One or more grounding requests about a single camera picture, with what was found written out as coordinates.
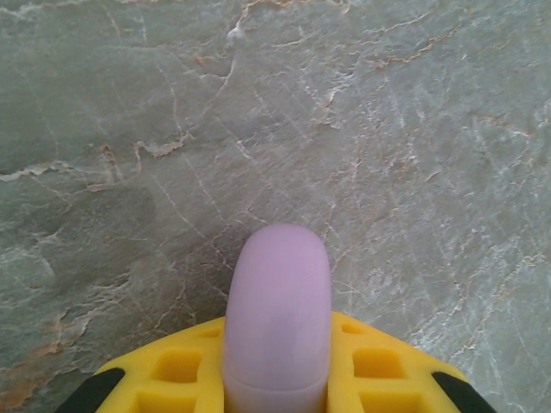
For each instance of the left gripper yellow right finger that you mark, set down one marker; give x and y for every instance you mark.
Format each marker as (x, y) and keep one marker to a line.
(379, 378)

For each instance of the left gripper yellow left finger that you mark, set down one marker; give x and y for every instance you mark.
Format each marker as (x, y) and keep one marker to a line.
(181, 374)

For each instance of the purple earbud charging case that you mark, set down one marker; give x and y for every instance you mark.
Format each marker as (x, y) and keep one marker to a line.
(277, 310)

